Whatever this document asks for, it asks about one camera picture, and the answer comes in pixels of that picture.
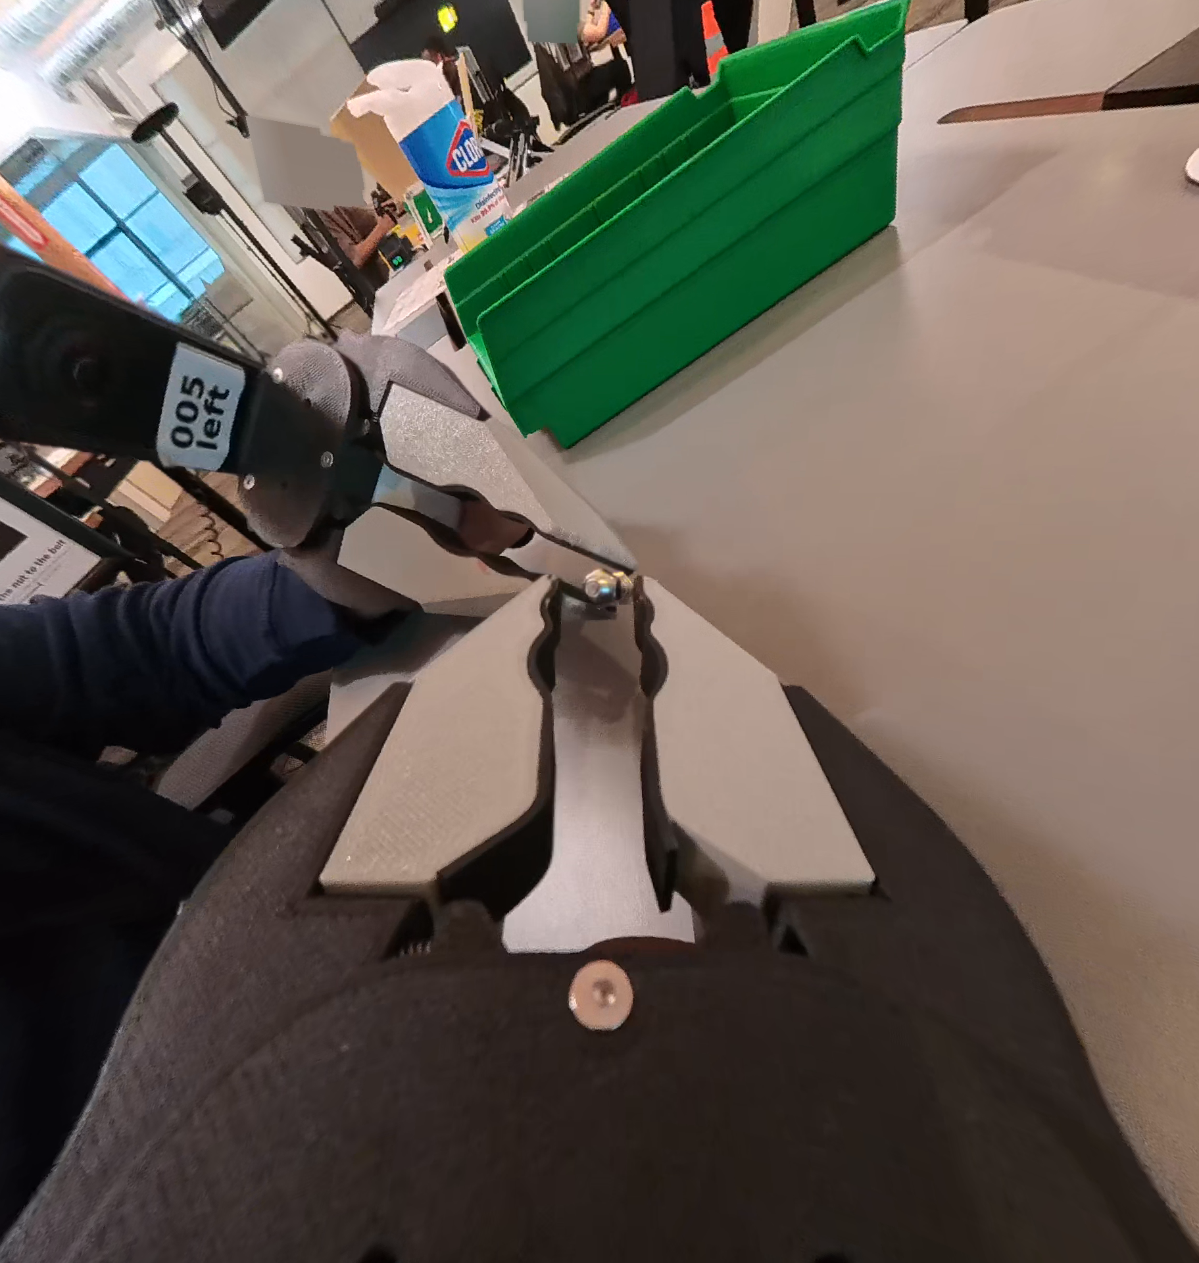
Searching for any person's left hand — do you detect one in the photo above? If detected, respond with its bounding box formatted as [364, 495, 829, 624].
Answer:
[454, 495, 538, 555]

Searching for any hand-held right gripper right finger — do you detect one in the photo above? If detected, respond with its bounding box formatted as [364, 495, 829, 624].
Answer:
[632, 575, 873, 913]

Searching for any black light stand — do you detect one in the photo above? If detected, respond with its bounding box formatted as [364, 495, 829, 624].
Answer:
[131, 99, 342, 334]

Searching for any person's left forearm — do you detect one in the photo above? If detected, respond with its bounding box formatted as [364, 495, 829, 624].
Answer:
[0, 548, 364, 752]

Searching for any cardboard box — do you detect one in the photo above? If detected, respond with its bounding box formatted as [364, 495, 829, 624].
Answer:
[331, 97, 429, 207]

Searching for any printed paper leaflet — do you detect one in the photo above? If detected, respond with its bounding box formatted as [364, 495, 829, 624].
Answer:
[373, 265, 464, 334]

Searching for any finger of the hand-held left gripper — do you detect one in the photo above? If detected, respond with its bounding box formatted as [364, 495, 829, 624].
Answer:
[373, 385, 642, 575]
[342, 500, 563, 606]

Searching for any disinfecting wipes canister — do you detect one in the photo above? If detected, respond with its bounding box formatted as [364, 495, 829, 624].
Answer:
[352, 56, 517, 257]

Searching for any dark table cable hatch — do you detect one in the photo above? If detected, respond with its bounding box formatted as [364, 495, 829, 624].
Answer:
[1100, 11, 1199, 117]

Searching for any person's office chair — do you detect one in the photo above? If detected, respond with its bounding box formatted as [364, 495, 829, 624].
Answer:
[97, 671, 336, 822]

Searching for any green plastic bin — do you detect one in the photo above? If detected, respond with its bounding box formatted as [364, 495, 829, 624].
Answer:
[443, 0, 910, 450]

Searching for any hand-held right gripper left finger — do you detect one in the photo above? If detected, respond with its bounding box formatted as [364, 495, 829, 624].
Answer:
[321, 575, 558, 926]

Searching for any black white marker sign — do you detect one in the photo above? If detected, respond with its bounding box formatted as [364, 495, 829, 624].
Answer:
[0, 454, 111, 606]

